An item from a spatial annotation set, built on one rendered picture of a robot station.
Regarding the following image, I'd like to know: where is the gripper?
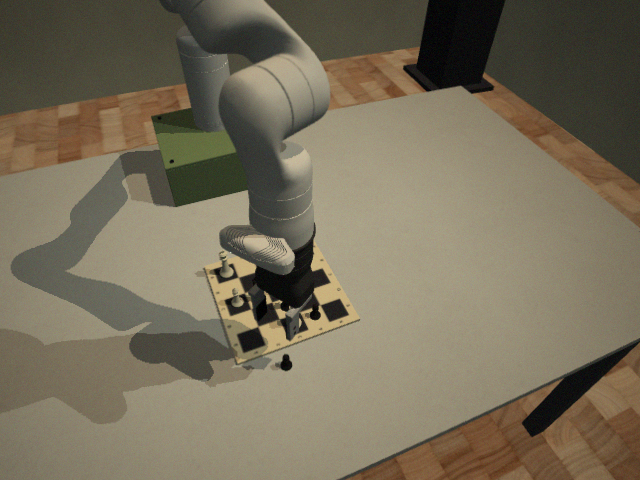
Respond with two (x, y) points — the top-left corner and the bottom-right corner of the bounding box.
(219, 201), (316, 341)

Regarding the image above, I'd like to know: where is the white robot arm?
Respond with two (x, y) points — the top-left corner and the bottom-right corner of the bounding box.
(159, 0), (330, 219)

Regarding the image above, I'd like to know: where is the black and cream chessboard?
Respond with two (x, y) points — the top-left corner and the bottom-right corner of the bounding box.
(205, 241), (360, 365)

